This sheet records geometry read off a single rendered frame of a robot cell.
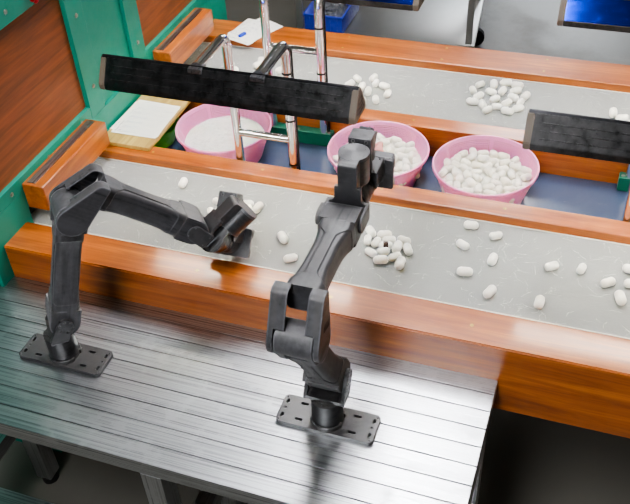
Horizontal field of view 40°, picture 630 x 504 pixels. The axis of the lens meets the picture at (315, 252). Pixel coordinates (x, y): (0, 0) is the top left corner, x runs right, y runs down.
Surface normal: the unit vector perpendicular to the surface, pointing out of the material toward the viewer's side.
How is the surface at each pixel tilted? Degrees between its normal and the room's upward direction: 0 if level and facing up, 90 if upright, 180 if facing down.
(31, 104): 90
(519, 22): 0
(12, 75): 90
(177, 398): 0
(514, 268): 0
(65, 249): 97
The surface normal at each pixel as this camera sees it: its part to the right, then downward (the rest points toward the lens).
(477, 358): -0.32, 0.63
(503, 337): -0.05, -0.76
